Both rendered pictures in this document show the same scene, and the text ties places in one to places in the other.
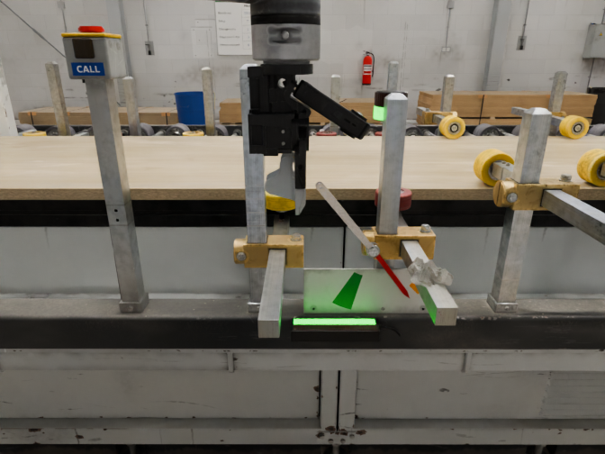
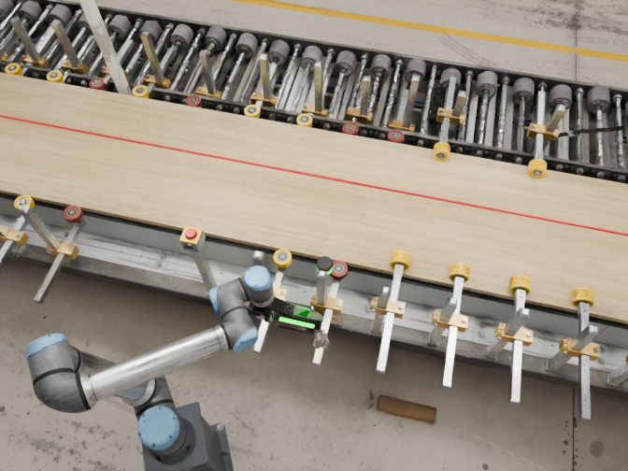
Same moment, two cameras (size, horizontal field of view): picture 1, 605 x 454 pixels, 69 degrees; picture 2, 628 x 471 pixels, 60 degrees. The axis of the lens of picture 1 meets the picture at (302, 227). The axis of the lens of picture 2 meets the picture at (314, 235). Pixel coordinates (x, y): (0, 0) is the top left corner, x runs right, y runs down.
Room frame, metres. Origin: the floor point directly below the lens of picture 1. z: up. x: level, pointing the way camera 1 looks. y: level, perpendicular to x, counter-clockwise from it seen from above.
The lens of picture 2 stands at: (-0.13, -0.37, 2.99)
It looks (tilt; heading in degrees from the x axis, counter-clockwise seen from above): 59 degrees down; 14
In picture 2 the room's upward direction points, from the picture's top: 1 degrees counter-clockwise
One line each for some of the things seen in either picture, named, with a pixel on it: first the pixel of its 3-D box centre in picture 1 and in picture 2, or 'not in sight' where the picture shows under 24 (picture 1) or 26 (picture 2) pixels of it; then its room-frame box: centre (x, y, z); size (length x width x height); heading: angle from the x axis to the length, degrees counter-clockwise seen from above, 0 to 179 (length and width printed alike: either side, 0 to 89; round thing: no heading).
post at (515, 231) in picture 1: (514, 235); (379, 314); (0.79, -0.41, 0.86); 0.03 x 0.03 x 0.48; 0
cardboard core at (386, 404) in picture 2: not in sight; (406, 408); (0.65, -0.66, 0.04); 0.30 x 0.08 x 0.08; 90
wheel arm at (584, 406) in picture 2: not in sight; (583, 353); (0.78, -1.20, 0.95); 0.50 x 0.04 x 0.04; 0
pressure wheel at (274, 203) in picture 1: (281, 213); (282, 262); (0.94, 0.05, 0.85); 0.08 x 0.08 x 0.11
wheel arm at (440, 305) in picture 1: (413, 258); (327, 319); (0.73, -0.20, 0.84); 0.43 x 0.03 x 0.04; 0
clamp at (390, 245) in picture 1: (396, 241); (326, 303); (0.80, -0.18, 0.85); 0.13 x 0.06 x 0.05; 90
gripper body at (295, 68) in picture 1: (281, 110); (262, 303); (0.63, 0.03, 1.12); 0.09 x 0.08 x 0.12; 90
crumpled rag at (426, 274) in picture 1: (429, 267); (321, 338); (0.63, -0.20, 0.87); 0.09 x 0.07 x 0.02; 0
